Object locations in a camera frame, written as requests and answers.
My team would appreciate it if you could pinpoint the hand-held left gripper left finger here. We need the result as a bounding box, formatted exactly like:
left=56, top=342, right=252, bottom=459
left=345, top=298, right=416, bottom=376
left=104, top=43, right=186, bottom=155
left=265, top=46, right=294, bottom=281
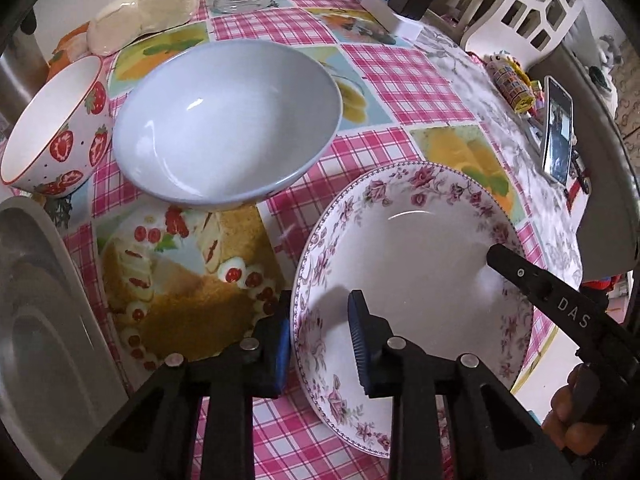
left=65, top=290, right=293, bottom=480

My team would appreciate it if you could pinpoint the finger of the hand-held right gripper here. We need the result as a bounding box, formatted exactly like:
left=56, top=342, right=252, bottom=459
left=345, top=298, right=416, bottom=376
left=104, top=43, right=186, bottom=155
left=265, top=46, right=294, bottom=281
left=486, top=243, right=622, bottom=352

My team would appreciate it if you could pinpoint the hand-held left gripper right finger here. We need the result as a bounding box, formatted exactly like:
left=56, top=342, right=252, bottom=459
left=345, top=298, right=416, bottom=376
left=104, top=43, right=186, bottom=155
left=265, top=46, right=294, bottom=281
left=347, top=289, right=581, bottom=480

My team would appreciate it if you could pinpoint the pink floral rim bowl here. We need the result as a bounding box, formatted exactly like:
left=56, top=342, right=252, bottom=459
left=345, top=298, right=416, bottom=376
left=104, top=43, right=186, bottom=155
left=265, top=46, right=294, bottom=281
left=291, top=161, right=536, bottom=460

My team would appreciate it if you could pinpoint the plain white bowl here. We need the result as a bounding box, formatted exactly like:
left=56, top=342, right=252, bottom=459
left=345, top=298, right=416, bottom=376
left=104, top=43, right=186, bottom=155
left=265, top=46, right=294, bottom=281
left=112, top=39, right=344, bottom=211

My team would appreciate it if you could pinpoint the stainless steel basin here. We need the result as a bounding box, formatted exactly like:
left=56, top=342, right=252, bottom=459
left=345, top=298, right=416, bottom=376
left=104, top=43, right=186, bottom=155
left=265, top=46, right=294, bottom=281
left=0, top=196, right=132, bottom=461

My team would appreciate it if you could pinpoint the strawberry print bowl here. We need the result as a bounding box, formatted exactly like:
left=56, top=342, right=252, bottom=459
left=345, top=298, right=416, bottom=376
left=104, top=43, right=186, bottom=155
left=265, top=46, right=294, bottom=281
left=0, top=54, right=115, bottom=198

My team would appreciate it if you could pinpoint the person's right hand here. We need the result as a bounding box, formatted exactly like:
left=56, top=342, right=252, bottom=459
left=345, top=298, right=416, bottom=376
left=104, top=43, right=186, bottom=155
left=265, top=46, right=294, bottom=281
left=542, top=365, right=596, bottom=456

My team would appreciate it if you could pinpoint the smartphone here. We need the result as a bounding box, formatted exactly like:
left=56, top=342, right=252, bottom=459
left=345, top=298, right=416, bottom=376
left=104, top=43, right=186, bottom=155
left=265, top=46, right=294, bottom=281
left=541, top=76, right=576, bottom=186

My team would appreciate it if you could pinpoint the colourful candy roll pack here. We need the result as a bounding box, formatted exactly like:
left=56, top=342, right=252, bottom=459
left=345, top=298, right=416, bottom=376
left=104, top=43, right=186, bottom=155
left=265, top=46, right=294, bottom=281
left=487, top=52, right=538, bottom=113

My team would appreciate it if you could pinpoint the white lattice chair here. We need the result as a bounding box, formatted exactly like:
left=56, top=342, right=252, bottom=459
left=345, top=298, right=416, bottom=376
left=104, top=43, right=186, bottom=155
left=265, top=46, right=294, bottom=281
left=460, top=0, right=586, bottom=68

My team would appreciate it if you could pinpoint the pink checked picture tablecloth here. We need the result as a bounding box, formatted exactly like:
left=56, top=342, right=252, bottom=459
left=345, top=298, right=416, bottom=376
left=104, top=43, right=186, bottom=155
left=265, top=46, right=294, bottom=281
left=0, top=0, right=561, bottom=480

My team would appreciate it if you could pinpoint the white power strip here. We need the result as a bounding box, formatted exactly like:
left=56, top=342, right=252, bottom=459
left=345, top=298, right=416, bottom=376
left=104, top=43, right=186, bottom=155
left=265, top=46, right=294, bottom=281
left=360, top=0, right=422, bottom=40

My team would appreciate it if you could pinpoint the orange snack packet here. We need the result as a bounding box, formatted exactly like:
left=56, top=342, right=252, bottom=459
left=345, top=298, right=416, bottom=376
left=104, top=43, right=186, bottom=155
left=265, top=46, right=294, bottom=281
left=47, top=22, right=93, bottom=81

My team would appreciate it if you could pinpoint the pack of white steamed buns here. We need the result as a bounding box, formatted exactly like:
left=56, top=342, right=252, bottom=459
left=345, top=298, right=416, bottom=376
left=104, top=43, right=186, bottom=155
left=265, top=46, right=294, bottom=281
left=86, top=0, right=201, bottom=57

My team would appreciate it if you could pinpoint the stainless steel thermos jug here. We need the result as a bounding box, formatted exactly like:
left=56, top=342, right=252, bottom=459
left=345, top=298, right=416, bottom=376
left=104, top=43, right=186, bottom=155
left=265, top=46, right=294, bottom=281
left=0, top=7, right=51, bottom=131

